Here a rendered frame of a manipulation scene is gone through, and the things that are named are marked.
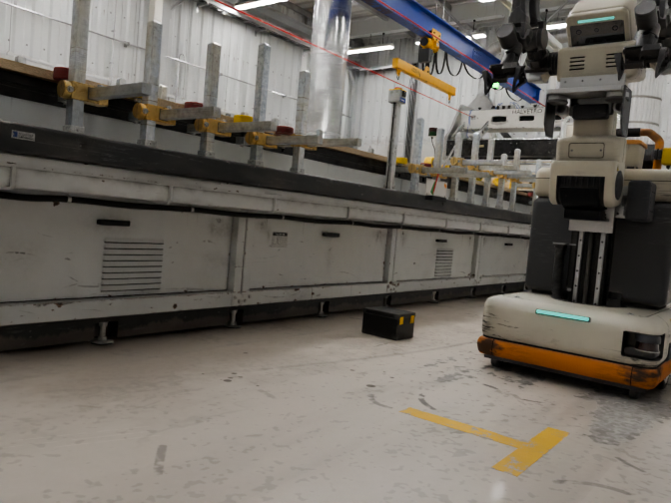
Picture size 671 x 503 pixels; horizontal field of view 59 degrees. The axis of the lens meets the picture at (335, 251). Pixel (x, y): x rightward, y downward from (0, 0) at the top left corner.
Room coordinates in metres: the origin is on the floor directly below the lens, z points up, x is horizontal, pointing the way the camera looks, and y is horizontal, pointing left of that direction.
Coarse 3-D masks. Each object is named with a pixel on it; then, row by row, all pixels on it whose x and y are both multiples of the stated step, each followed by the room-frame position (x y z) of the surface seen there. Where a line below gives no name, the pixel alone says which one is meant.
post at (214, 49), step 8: (208, 48) 2.14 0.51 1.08; (216, 48) 2.14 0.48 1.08; (208, 56) 2.14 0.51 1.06; (216, 56) 2.14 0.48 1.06; (208, 64) 2.14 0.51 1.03; (216, 64) 2.14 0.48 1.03; (208, 72) 2.14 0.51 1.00; (216, 72) 2.14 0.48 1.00; (208, 80) 2.14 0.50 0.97; (216, 80) 2.15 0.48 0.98; (208, 88) 2.13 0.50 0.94; (216, 88) 2.15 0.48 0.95; (208, 96) 2.13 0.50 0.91; (216, 96) 2.15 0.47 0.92; (208, 104) 2.13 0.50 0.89; (216, 104) 2.15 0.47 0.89; (208, 136) 2.13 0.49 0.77; (200, 144) 2.15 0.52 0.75; (208, 144) 2.13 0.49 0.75
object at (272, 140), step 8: (272, 136) 2.34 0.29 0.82; (280, 136) 2.31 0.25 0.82; (288, 136) 2.29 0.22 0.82; (296, 136) 2.26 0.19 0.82; (304, 136) 2.24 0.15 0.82; (312, 136) 2.22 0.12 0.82; (320, 136) 2.21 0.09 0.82; (240, 144) 2.45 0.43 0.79; (272, 144) 2.35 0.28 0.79; (280, 144) 2.33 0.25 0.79; (288, 144) 2.30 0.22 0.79; (296, 144) 2.28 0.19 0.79; (304, 144) 2.26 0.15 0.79; (312, 144) 2.24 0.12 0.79; (320, 144) 2.22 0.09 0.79
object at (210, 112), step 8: (160, 112) 1.96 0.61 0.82; (168, 112) 1.93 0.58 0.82; (176, 112) 1.91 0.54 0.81; (184, 112) 1.88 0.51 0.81; (192, 112) 1.86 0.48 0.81; (200, 112) 1.84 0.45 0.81; (208, 112) 1.81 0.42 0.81; (216, 112) 1.81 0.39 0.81; (136, 120) 2.04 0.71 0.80; (168, 120) 1.97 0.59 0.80
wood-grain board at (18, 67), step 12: (0, 60) 1.74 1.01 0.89; (12, 72) 1.80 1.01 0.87; (24, 72) 1.80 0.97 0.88; (36, 72) 1.83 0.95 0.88; (48, 72) 1.85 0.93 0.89; (96, 84) 1.98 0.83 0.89; (180, 108) 2.25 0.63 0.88; (228, 120) 2.45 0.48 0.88; (360, 156) 3.24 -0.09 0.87; (372, 156) 3.30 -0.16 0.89; (468, 180) 4.30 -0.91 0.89; (516, 192) 5.06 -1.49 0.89
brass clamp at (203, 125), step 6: (198, 120) 2.12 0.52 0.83; (204, 120) 2.11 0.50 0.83; (210, 120) 2.12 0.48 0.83; (216, 120) 2.15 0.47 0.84; (198, 126) 2.12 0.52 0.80; (204, 126) 2.11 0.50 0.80; (210, 126) 2.13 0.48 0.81; (216, 126) 2.15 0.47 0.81; (204, 132) 2.13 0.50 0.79; (210, 132) 2.13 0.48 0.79; (216, 132) 2.15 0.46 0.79
